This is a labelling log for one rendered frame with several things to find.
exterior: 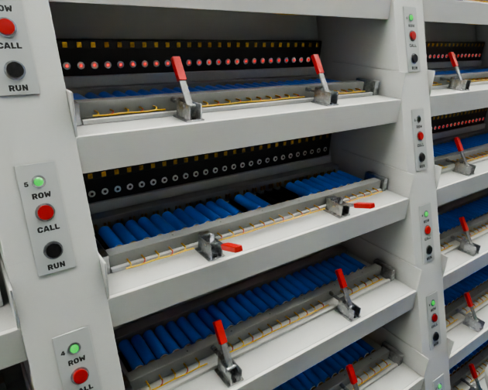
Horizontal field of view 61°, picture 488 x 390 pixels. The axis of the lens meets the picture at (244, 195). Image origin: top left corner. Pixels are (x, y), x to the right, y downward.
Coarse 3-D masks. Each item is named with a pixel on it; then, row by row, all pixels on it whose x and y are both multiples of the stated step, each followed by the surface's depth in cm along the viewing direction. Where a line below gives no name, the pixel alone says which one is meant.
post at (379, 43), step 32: (416, 0) 82; (320, 32) 94; (352, 32) 86; (384, 32) 80; (352, 64) 88; (384, 64) 82; (416, 96) 83; (384, 128) 85; (384, 160) 86; (416, 192) 84; (416, 224) 85; (416, 256) 85; (416, 320) 88; (448, 384) 94
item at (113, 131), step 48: (96, 48) 64; (144, 48) 68; (192, 48) 73; (240, 48) 78; (288, 48) 85; (96, 96) 60; (144, 96) 59; (192, 96) 62; (240, 96) 68; (288, 96) 72; (336, 96) 71; (384, 96) 83; (96, 144) 49; (144, 144) 52; (192, 144) 56; (240, 144) 61
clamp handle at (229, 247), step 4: (212, 236) 59; (212, 240) 59; (212, 244) 58; (216, 244) 58; (220, 244) 57; (224, 244) 56; (228, 244) 56; (232, 244) 55; (236, 244) 55; (224, 248) 56; (228, 248) 55; (232, 248) 54; (236, 248) 54; (240, 248) 54; (236, 252) 54
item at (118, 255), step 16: (320, 192) 78; (336, 192) 78; (352, 192) 81; (272, 208) 70; (288, 208) 72; (304, 208) 74; (208, 224) 64; (224, 224) 64; (240, 224) 66; (272, 224) 68; (144, 240) 59; (160, 240) 59; (176, 240) 60; (192, 240) 62; (112, 256) 55; (128, 256) 56; (144, 256) 58
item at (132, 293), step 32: (320, 160) 92; (352, 160) 93; (160, 192) 71; (384, 192) 85; (288, 224) 70; (320, 224) 71; (352, 224) 75; (384, 224) 81; (192, 256) 60; (256, 256) 63; (288, 256) 67; (128, 288) 52; (160, 288) 54; (192, 288) 57; (128, 320) 53
